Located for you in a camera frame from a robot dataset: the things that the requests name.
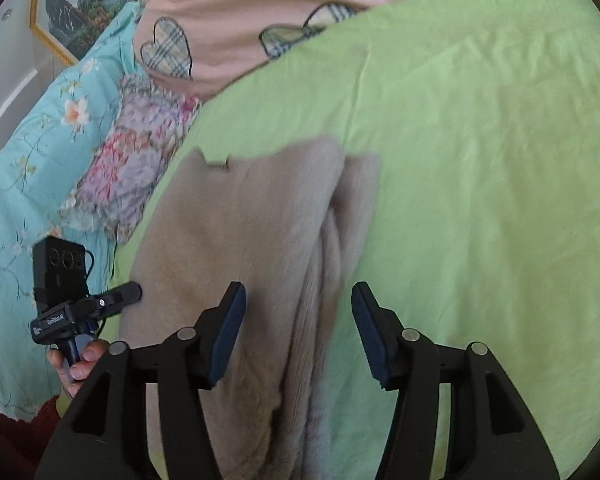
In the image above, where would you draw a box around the red knitted garment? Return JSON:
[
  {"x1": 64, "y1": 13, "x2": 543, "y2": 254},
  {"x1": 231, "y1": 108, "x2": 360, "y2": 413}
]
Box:
[{"x1": 0, "y1": 395, "x2": 71, "y2": 480}]

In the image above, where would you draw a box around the light green bed sheet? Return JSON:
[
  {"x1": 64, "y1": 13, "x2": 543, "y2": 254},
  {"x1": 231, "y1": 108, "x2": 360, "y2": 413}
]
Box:
[{"x1": 55, "y1": 0, "x2": 600, "y2": 480}]

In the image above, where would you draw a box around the framed landscape painting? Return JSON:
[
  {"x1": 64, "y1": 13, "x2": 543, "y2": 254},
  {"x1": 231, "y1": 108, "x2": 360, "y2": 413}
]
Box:
[{"x1": 30, "y1": 0, "x2": 168, "y2": 67}]

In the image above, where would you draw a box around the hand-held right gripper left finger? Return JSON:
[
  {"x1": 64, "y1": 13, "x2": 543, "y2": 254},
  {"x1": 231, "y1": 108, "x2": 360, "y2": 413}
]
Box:
[{"x1": 34, "y1": 281, "x2": 247, "y2": 480}]

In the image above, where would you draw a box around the beige knitted sweater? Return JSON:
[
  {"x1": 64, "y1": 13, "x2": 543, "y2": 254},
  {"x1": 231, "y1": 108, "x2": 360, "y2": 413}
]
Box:
[{"x1": 120, "y1": 134, "x2": 382, "y2": 480}]

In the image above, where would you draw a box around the floral pillow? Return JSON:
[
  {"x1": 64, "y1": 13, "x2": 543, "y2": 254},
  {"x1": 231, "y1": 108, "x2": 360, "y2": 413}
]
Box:
[{"x1": 60, "y1": 74, "x2": 203, "y2": 246}]

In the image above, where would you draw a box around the white door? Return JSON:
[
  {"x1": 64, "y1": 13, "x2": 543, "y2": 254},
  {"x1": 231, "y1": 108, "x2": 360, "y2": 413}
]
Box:
[{"x1": 0, "y1": 50, "x2": 41, "y2": 161}]

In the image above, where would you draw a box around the light blue floral blanket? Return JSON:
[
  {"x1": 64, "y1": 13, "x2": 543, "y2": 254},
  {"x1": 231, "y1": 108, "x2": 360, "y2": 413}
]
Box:
[{"x1": 0, "y1": 0, "x2": 146, "y2": 423}]

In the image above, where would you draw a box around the pink quilt with plaid hearts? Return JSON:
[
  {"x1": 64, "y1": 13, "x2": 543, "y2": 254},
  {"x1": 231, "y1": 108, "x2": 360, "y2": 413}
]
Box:
[{"x1": 132, "y1": 0, "x2": 586, "y2": 103}]

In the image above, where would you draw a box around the person's left hand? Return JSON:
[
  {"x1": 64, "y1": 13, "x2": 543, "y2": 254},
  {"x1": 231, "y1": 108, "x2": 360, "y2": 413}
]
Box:
[{"x1": 46, "y1": 338, "x2": 112, "y2": 401}]

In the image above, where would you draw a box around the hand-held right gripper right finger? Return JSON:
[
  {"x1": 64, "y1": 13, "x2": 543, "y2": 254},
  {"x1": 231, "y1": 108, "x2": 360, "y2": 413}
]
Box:
[{"x1": 351, "y1": 281, "x2": 561, "y2": 480}]

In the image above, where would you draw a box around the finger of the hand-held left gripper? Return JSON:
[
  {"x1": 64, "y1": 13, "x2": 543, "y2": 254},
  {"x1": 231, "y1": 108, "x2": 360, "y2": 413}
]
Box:
[{"x1": 105, "y1": 282, "x2": 143, "y2": 317}]

